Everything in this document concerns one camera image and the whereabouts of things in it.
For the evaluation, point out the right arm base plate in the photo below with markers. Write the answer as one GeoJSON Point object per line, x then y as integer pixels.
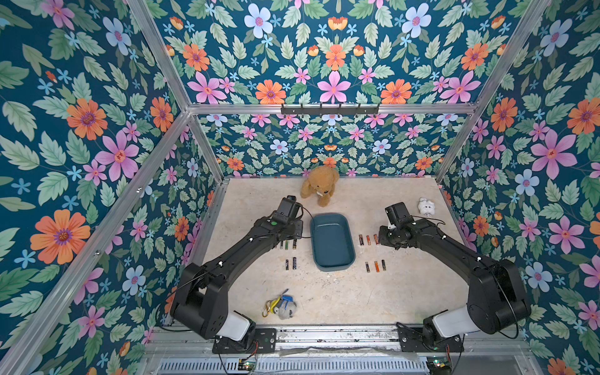
{"type": "Point", "coordinates": [424, 339]}

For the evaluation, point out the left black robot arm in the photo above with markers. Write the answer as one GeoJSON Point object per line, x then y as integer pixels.
{"type": "Point", "coordinates": [201, 299]}

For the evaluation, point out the teal plastic storage tray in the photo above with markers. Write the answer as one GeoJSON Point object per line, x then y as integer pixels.
{"type": "Point", "coordinates": [332, 242]}

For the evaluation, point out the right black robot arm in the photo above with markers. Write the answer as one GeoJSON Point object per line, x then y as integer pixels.
{"type": "Point", "coordinates": [497, 297]}

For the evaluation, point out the black wall hook rail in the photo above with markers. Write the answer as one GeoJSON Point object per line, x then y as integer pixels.
{"type": "Point", "coordinates": [335, 109]}

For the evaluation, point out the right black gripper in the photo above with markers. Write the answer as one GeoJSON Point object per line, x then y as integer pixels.
{"type": "Point", "coordinates": [388, 235]}

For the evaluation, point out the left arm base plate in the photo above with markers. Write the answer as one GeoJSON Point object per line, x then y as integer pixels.
{"type": "Point", "coordinates": [257, 341]}

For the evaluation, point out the brown teddy bear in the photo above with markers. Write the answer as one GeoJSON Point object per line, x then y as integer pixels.
{"type": "Point", "coordinates": [321, 182]}

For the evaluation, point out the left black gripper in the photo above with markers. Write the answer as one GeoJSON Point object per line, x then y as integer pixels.
{"type": "Point", "coordinates": [299, 224]}

